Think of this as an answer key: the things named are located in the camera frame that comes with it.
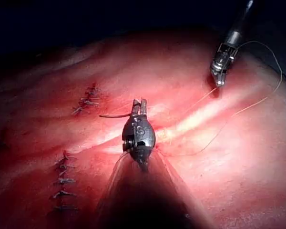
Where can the dark left arm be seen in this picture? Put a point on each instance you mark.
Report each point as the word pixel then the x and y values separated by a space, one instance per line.
pixel 146 202

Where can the curved steel needle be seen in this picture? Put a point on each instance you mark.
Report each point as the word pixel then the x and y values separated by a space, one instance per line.
pixel 114 116

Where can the tissue pad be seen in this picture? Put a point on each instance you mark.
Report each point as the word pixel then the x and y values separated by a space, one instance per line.
pixel 205 179

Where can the right arm needle driver jaw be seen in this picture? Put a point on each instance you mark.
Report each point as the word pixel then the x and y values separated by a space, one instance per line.
pixel 215 75
pixel 222 77

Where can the right arm needle driver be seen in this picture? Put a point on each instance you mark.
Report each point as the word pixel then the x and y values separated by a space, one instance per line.
pixel 222 58

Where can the left arm needle driver jaw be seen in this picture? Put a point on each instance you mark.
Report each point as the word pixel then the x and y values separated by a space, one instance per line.
pixel 144 107
pixel 135 107

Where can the blue thread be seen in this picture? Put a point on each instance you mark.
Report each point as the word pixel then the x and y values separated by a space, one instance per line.
pixel 275 60

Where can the blue stitching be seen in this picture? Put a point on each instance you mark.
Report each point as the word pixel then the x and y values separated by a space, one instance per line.
pixel 89 100
pixel 63 181

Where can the left arm needle driver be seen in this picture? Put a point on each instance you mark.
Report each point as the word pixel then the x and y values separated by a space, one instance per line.
pixel 139 132

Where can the dark right arm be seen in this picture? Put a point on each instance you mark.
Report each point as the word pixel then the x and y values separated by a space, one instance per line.
pixel 244 16

